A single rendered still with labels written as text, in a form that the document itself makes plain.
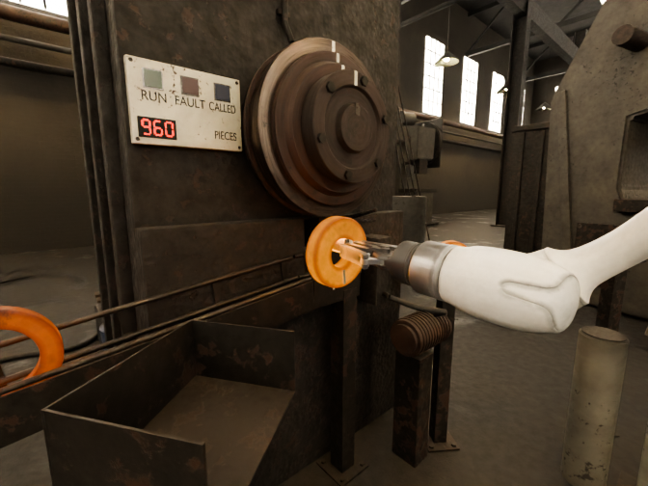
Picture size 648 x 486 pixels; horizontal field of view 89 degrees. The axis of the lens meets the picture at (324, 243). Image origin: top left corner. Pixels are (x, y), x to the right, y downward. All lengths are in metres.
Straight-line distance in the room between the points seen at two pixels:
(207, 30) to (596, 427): 1.58
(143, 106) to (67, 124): 6.03
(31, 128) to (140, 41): 5.98
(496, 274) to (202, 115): 0.74
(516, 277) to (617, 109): 2.98
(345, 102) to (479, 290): 0.60
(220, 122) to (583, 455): 1.48
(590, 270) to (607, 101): 2.87
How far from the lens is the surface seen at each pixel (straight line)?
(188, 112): 0.90
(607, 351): 1.32
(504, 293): 0.47
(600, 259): 0.62
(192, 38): 0.98
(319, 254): 0.65
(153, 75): 0.89
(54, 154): 6.83
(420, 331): 1.14
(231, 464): 0.54
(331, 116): 0.86
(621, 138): 3.35
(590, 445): 1.46
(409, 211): 3.63
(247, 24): 1.07
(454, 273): 0.50
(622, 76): 3.45
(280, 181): 0.84
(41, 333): 0.76
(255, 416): 0.60
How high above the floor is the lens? 0.96
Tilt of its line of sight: 9 degrees down
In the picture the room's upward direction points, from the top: straight up
